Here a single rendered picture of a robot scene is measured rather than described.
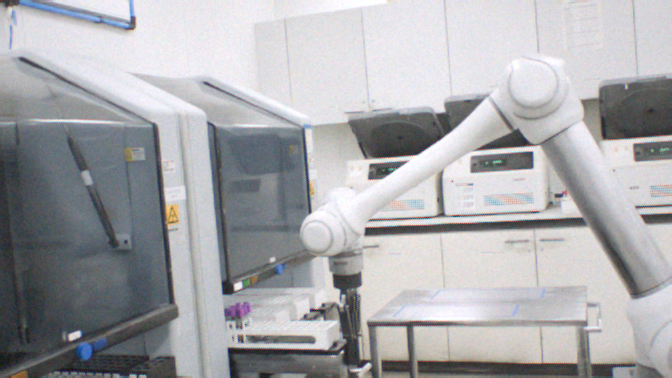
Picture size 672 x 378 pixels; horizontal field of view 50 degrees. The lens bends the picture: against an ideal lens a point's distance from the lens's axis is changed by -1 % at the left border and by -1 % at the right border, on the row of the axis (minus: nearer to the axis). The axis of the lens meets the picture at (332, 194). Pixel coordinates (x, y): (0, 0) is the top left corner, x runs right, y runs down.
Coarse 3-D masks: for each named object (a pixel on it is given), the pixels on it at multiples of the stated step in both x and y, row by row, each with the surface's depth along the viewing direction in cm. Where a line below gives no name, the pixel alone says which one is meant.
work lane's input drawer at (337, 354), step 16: (240, 352) 189; (256, 352) 187; (272, 352) 185; (288, 352) 184; (304, 352) 182; (320, 352) 181; (336, 352) 179; (240, 368) 188; (256, 368) 186; (272, 368) 185; (288, 368) 183; (304, 368) 182; (320, 368) 180; (336, 368) 179; (352, 368) 184; (368, 368) 185
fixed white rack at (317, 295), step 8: (248, 288) 250; (256, 288) 249; (264, 288) 247; (272, 288) 246; (280, 288) 245; (288, 288) 244; (296, 288) 242; (304, 288) 242; (312, 288) 240; (320, 288) 240; (240, 296) 240; (248, 296) 239; (256, 296) 238; (264, 296) 237; (272, 296) 236; (280, 296) 235; (288, 296) 234; (296, 296) 233; (304, 296) 232; (312, 296) 231; (320, 296) 235; (312, 304) 231; (320, 304) 234
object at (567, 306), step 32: (448, 288) 244; (480, 288) 239; (512, 288) 235; (544, 288) 231; (576, 288) 227; (384, 320) 206; (416, 320) 203; (448, 320) 200; (480, 320) 197; (512, 320) 194; (544, 320) 191; (576, 320) 188; (416, 352) 250; (576, 352) 189
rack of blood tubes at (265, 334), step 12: (252, 324) 194; (264, 324) 193; (276, 324) 192; (288, 324) 191; (300, 324) 189; (312, 324) 188; (324, 324) 187; (336, 324) 188; (228, 336) 190; (252, 336) 196; (264, 336) 195; (276, 336) 195; (288, 336) 195; (300, 336) 194; (312, 336) 193; (324, 336) 181; (336, 336) 187; (312, 348) 182; (324, 348) 181
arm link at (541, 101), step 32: (512, 64) 147; (544, 64) 142; (512, 96) 144; (544, 96) 141; (576, 96) 147; (544, 128) 146; (576, 128) 147; (576, 160) 146; (576, 192) 148; (608, 192) 146; (608, 224) 146; (640, 224) 146; (608, 256) 149; (640, 256) 145; (640, 288) 146; (640, 320) 145
